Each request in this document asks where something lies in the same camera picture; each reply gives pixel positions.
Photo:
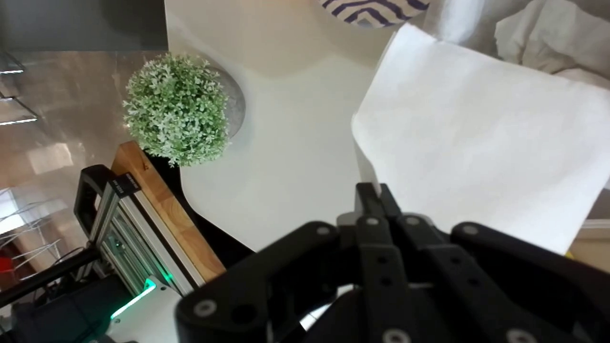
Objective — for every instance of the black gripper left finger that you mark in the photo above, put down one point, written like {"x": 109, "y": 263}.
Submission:
{"x": 330, "y": 278}

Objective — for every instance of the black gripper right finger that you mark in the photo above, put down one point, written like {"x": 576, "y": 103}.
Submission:
{"x": 496, "y": 278}

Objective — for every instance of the white paper napkin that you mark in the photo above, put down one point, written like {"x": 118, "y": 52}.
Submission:
{"x": 482, "y": 139}

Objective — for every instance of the crumpled white napkin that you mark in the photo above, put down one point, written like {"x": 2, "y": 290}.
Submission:
{"x": 553, "y": 38}

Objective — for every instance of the white napkin basket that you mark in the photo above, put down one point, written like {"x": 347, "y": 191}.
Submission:
{"x": 463, "y": 17}

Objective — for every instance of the wooden base board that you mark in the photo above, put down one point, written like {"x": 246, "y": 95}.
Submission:
{"x": 172, "y": 210}

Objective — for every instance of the green potted plant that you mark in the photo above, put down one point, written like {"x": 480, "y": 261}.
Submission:
{"x": 173, "y": 107}

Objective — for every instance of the zebra patterned bowl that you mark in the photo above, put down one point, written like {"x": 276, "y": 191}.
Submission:
{"x": 374, "y": 10}

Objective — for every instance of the aluminium profile frame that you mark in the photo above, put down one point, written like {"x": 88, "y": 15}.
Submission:
{"x": 133, "y": 248}

